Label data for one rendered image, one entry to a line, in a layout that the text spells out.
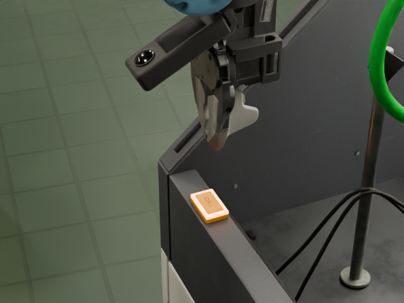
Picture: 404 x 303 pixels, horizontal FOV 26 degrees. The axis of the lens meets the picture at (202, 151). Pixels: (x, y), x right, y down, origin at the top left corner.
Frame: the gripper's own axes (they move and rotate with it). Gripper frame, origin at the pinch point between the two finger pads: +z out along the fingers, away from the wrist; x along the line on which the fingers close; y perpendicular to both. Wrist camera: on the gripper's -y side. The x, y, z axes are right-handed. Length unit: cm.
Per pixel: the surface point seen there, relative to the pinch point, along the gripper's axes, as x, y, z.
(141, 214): 113, 29, 106
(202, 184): 5.1, 1.3, 10.4
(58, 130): 166, 19, 105
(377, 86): -22.3, 6.5, -18.3
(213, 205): -0.9, 0.1, 9.2
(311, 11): 9.9, 18.8, -8.9
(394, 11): -22.4, 7.3, -25.7
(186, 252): 2.8, -2.1, 19.2
